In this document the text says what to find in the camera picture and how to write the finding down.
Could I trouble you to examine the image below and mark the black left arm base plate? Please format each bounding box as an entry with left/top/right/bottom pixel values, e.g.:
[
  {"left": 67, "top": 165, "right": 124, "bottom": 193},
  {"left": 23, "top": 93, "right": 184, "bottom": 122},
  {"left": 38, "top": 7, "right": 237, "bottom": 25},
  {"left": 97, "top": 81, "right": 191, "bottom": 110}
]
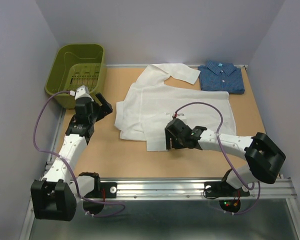
[{"left": 84, "top": 182, "right": 118, "bottom": 199}]

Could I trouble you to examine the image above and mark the green plastic laundry basket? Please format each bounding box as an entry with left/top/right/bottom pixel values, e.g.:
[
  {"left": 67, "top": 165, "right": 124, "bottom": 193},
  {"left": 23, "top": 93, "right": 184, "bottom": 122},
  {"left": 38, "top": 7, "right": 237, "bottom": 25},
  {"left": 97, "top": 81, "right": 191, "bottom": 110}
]
[{"left": 45, "top": 44, "right": 107, "bottom": 100}]

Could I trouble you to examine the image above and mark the aluminium mounting rail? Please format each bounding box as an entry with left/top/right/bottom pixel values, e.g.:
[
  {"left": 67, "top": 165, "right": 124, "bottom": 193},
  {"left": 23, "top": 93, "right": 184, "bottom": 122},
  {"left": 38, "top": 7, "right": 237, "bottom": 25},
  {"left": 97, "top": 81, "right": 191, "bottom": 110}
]
[{"left": 31, "top": 177, "right": 297, "bottom": 201}]

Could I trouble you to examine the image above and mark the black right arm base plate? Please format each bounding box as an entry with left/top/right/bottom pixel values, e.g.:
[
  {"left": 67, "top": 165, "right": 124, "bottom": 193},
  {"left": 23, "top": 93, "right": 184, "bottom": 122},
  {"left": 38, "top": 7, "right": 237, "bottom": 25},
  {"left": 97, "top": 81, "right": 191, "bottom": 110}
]
[{"left": 204, "top": 181, "right": 250, "bottom": 199}]

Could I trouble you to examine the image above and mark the white long sleeve shirt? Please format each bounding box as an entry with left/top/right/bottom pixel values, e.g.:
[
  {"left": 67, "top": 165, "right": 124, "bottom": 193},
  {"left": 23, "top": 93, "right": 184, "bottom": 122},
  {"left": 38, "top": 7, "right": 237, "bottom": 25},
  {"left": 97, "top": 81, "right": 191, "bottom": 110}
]
[{"left": 114, "top": 63, "right": 237, "bottom": 152}]

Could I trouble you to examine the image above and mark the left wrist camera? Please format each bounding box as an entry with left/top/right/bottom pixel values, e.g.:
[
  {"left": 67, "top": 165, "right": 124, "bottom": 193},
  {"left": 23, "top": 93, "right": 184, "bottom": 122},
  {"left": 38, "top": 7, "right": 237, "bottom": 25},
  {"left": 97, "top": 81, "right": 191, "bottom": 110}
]
[{"left": 69, "top": 85, "right": 92, "bottom": 100}]

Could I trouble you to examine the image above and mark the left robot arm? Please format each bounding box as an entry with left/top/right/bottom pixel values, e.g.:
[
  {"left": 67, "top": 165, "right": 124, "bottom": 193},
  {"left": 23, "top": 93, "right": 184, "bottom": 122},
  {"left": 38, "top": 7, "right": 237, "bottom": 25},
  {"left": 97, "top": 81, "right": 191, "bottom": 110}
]
[{"left": 30, "top": 90, "right": 113, "bottom": 221}]

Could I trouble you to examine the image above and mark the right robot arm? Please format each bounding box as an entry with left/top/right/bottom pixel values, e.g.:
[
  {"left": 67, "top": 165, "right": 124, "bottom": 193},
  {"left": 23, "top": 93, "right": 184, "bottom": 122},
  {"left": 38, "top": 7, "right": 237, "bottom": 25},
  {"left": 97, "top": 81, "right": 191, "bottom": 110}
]
[{"left": 164, "top": 118, "right": 286, "bottom": 195}]

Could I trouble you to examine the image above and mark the folded blue checked shirt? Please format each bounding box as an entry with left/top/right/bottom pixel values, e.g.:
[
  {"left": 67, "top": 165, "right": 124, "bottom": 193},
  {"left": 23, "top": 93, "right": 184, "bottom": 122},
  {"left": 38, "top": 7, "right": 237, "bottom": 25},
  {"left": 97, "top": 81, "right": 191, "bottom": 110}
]
[{"left": 197, "top": 60, "right": 245, "bottom": 95}]

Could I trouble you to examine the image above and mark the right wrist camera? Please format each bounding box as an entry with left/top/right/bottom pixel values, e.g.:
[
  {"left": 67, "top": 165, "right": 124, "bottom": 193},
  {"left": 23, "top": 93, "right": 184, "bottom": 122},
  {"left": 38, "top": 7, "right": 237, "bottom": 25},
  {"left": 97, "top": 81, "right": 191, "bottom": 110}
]
[{"left": 172, "top": 113, "right": 187, "bottom": 121}]

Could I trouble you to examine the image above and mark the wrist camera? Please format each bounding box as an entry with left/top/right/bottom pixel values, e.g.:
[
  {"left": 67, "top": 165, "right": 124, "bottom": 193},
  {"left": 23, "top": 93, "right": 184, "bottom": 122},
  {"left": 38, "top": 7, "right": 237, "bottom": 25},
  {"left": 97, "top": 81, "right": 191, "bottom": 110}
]
[
  {"left": 172, "top": 113, "right": 187, "bottom": 121},
  {"left": 69, "top": 85, "right": 92, "bottom": 100}
]

